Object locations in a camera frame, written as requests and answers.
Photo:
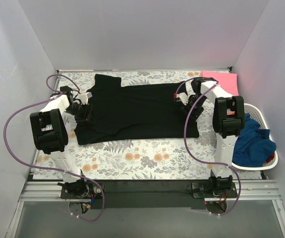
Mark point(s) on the folded pink t shirt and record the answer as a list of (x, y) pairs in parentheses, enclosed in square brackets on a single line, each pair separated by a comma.
[(227, 81)]

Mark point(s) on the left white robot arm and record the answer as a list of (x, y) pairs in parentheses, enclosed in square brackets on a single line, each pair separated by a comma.
[(51, 136)]

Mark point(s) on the black t shirt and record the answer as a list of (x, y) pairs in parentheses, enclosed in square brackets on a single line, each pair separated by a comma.
[(132, 112)]

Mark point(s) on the blue t shirt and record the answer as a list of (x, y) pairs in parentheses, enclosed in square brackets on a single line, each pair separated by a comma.
[(253, 146)]

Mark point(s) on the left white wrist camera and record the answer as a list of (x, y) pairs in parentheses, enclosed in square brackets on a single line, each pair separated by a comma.
[(84, 97)]

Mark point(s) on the red orange t shirt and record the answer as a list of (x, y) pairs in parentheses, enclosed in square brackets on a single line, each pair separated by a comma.
[(270, 158)]

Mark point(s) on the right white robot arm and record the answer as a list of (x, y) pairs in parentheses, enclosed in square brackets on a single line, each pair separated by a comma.
[(228, 121)]

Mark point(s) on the aluminium frame rail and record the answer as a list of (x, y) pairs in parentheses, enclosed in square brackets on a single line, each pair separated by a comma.
[(257, 213)]

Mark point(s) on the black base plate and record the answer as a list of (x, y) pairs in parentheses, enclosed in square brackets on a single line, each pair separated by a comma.
[(149, 193)]

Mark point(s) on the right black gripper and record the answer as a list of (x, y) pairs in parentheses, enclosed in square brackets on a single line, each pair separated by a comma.
[(193, 109)]

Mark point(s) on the white laundry basket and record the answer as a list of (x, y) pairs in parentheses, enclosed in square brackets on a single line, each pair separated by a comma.
[(256, 114)]

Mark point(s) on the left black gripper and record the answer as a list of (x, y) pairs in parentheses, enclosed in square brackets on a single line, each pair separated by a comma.
[(85, 112)]

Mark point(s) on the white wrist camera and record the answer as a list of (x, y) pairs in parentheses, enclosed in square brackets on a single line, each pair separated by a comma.
[(181, 97), (84, 97)]

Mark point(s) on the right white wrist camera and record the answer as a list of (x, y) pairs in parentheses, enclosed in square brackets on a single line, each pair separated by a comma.
[(181, 97)]

